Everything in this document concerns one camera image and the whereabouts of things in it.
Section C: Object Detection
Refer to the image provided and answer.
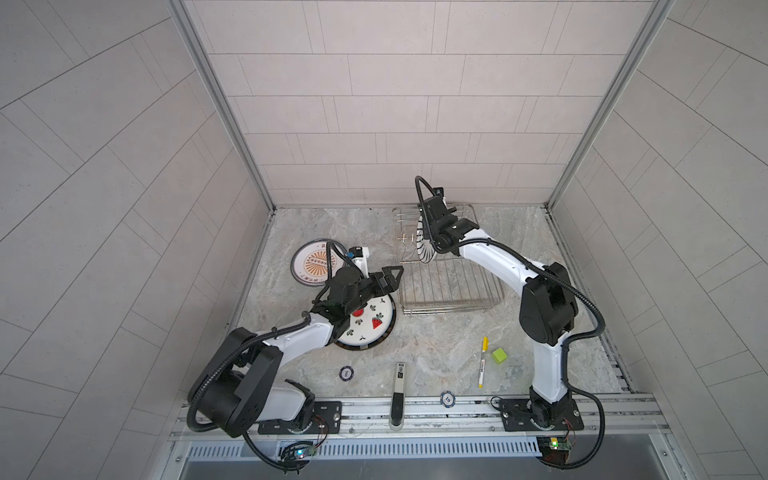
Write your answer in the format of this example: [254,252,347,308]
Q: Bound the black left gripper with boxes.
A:
[340,268,403,318]

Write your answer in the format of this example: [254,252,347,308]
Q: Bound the white blue striped plate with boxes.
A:
[415,216,436,264]

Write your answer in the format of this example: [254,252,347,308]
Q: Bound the white watermelon pattern plate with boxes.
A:
[335,293,395,348]

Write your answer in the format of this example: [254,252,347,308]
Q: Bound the dark rimmed checkered plate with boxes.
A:
[332,292,398,352]

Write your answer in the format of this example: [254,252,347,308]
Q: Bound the small sunburst plate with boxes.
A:
[290,239,347,287]

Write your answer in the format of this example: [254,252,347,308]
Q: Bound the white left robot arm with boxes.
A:
[186,240,404,438]

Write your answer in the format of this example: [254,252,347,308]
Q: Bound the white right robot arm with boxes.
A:
[415,176,606,470]

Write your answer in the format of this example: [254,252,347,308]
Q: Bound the yellow capped white marker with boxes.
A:
[477,336,489,389]

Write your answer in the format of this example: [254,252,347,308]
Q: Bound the right round poker chip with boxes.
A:
[439,391,456,408]

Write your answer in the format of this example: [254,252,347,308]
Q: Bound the green cube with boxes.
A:
[492,348,508,364]

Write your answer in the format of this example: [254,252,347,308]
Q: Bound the black white handheld scraper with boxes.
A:
[389,362,406,431]

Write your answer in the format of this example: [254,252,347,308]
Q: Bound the left circuit board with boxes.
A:
[280,441,317,470]

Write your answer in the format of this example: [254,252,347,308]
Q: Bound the circuit board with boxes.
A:
[536,437,573,469]
[280,441,317,470]

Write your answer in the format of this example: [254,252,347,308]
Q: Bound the right circuit board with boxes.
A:
[536,437,573,469]

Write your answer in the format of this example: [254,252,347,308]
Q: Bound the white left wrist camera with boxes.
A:
[347,246,370,278]

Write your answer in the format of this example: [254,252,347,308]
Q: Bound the metal wire dish rack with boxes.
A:
[393,206,504,315]

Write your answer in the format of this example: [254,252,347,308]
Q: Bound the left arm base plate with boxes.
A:
[257,401,343,435]

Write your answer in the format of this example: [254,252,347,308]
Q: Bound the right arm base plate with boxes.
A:
[496,394,584,432]

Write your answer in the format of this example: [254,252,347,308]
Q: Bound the aluminium front rail frame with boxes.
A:
[169,392,670,444]

